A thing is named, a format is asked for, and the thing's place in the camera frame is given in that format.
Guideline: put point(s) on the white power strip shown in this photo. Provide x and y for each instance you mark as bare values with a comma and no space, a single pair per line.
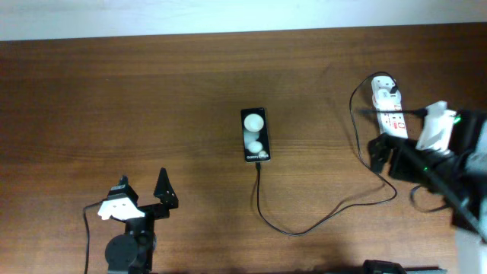
386,99

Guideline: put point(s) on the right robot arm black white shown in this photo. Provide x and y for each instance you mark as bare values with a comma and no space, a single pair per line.
468,206

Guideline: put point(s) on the black smartphone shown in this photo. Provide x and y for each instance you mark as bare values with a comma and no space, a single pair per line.
256,144

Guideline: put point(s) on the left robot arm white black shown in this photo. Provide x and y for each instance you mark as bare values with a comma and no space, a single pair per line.
132,251

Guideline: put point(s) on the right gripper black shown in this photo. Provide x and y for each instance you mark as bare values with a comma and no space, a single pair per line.
398,164

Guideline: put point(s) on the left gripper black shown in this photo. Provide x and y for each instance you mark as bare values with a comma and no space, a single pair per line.
167,195

